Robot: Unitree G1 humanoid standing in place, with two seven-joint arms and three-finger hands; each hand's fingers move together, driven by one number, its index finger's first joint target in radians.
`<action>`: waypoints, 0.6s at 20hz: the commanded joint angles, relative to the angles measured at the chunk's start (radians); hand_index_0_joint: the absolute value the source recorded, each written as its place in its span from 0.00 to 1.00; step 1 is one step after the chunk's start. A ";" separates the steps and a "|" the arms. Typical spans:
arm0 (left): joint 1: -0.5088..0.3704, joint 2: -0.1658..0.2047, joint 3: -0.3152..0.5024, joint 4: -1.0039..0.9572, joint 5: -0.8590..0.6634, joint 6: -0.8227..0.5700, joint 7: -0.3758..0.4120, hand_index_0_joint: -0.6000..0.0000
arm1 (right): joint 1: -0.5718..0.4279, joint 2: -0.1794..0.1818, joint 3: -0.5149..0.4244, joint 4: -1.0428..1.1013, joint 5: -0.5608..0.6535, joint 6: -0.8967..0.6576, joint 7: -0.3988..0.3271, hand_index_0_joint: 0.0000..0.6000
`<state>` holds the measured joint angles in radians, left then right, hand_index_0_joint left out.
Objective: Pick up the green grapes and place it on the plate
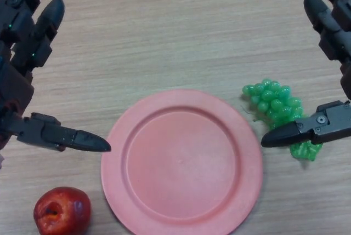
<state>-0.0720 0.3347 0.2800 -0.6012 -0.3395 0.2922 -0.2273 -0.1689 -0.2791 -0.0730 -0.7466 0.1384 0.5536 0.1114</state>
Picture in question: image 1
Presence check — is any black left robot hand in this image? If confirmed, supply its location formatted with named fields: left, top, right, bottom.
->
left=0, top=0, right=112, bottom=153

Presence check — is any red apple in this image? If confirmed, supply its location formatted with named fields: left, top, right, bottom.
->
left=33, top=186, right=92, bottom=235

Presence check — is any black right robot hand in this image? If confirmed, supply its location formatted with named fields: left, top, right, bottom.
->
left=260, top=0, right=351, bottom=149

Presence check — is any green grapes bunch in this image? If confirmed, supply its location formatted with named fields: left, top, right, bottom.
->
left=242, top=78, right=324, bottom=162

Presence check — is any pink round plate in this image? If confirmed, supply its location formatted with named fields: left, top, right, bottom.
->
left=100, top=89, right=264, bottom=235

